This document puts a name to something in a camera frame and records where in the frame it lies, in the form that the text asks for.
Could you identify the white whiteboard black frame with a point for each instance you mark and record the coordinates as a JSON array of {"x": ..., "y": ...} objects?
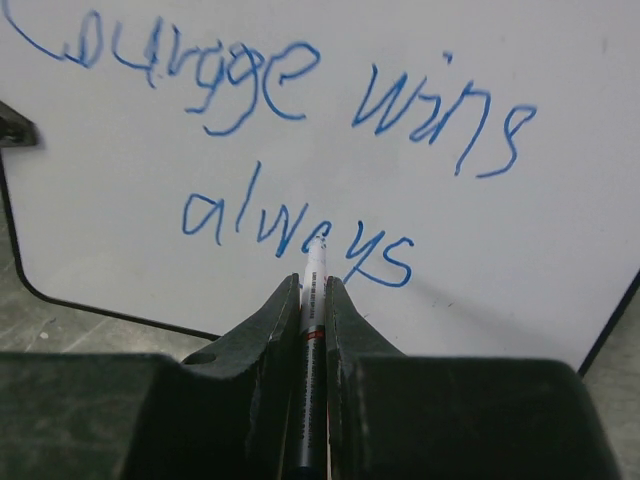
[{"x": 472, "y": 165}]

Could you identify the white marker pen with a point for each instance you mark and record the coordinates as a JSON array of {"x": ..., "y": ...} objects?
[{"x": 306, "y": 447}]

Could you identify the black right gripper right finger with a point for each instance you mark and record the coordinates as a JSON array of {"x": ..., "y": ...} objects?
[{"x": 395, "y": 416}]

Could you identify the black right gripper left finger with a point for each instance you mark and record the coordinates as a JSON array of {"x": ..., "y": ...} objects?
[{"x": 218, "y": 414}]

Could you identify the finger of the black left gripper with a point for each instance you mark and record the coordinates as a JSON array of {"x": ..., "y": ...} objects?
[{"x": 16, "y": 129}]

